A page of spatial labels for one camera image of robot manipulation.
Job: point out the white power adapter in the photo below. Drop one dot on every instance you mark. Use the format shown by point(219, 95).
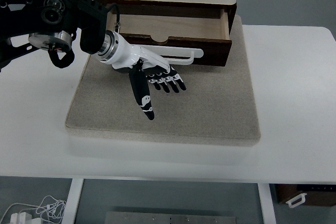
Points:
point(20, 218)

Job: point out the dark wooden drawer white handle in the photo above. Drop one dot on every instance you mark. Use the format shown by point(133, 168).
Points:
point(209, 35)

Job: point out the white table leg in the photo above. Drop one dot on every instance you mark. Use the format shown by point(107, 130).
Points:
point(73, 201)
point(266, 203)

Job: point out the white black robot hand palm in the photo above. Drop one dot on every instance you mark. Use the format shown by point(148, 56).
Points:
point(124, 57)

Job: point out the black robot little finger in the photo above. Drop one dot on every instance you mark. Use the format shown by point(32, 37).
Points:
point(177, 78)

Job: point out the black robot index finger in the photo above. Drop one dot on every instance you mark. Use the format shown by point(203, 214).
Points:
point(153, 80)

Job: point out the dark wooden drawer housing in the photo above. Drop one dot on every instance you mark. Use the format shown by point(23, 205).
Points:
point(174, 9)

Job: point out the white table leg right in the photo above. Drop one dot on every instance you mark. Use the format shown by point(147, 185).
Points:
point(266, 203)

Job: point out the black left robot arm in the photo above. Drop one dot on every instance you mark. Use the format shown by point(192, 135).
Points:
point(51, 25)

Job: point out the wooden box with white handle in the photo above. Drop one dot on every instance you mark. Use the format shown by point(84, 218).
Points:
point(294, 195)

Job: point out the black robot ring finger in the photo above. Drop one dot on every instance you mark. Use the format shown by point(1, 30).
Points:
point(170, 79)

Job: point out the beige fabric pad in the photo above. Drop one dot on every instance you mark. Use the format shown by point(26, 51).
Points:
point(217, 107)

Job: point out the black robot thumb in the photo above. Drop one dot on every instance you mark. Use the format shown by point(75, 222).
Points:
point(141, 90)

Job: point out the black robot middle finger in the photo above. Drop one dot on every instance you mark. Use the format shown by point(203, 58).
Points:
point(161, 84)

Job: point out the white table leg left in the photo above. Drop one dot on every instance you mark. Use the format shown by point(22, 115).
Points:
point(73, 201)

